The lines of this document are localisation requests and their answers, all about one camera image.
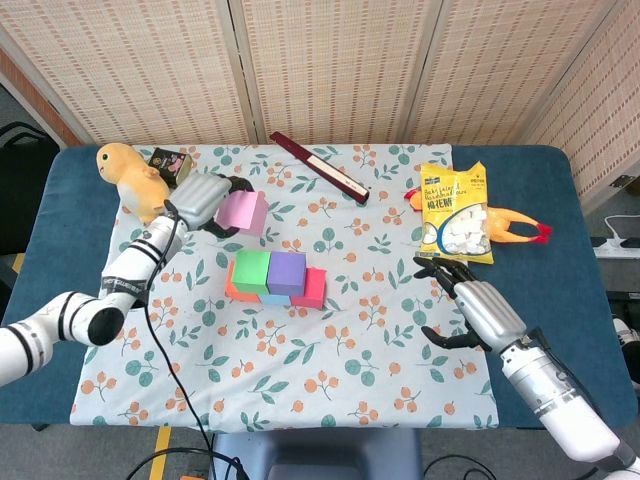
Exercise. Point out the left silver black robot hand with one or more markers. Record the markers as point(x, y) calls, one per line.
point(200, 197)

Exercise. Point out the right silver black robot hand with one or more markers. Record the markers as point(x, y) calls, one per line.
point(487, 310)

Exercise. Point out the pink foam cube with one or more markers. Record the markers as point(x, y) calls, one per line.
point(242, 212)

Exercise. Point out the green foam cube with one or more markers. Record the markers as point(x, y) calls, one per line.
point(250, 270)

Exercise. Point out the orange foam cube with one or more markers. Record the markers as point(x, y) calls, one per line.
point(239, 296)

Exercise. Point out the purple foam cube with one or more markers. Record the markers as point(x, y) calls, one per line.
point(286, 274)

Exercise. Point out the red foam cube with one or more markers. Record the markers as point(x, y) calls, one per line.
point(312, 292)

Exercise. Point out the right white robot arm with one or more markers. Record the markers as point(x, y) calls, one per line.
point(565, 395)

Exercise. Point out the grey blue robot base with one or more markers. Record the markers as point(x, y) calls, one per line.
point(315, 455)

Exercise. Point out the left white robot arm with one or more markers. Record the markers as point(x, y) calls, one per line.
point(90, 300)

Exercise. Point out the dark rectangular food tin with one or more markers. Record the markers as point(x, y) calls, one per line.
point(170, 165)

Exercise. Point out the yellow plush animal toy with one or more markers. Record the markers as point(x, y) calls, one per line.
point(130, 180)

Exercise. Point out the yellow rubber chicken toy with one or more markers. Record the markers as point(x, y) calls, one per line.
point(510, 227)

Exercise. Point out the yellow marshmallow bag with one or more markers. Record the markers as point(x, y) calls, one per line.
point(450, 200)

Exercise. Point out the dark red folded fan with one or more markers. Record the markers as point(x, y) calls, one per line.
point(320, 167)

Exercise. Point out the light blue foam cube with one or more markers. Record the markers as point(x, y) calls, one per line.
point(275, 300)

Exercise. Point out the white power strip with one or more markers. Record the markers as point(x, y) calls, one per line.
point(615, 248)

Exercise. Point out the black chair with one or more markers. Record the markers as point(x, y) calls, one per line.
point(25, 185)

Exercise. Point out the woven folding screen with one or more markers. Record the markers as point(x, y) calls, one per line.
point(325, 65)

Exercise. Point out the floral patterned tablecloth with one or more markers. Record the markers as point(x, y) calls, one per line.
point(300, 380)

